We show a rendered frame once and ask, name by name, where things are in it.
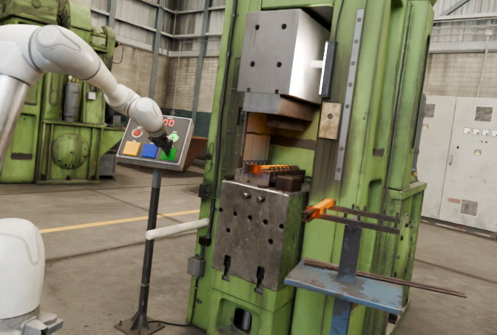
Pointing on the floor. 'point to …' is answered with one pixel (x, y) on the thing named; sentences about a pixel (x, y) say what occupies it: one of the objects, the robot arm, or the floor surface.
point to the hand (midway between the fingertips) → (166, 150)
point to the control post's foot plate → (129, 326)
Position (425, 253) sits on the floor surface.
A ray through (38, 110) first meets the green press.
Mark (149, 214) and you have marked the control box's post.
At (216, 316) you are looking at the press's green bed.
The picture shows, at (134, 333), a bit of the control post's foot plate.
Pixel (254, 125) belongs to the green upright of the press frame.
